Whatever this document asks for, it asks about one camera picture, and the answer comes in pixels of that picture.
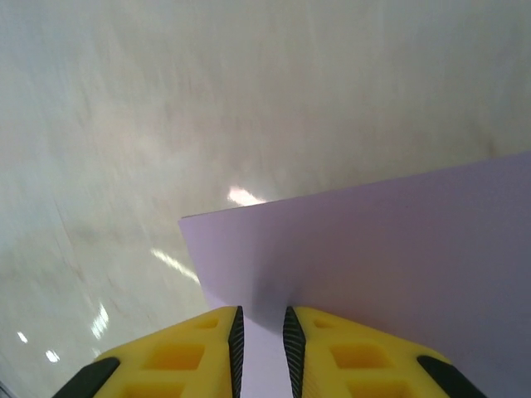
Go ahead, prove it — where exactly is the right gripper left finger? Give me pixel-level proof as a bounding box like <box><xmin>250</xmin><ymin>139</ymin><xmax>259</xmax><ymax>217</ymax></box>
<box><xmin>51</xmin><ymin>305</ymin><xmax>246</xmax><ymax>398</ymax></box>

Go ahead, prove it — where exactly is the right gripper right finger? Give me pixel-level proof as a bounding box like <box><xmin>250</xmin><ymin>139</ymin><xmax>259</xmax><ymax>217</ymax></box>
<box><xmin>282</xmin><ymin>305</ymin><xmax>490</xmax><ymax>398</ymax></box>

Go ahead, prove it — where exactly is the light purple paper sheet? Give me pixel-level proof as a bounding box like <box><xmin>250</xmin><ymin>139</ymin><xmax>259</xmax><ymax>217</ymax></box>
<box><xmin>178</xmin><ymin>149</ymin><xmax>531</xmax><ymax>398</ymax></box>

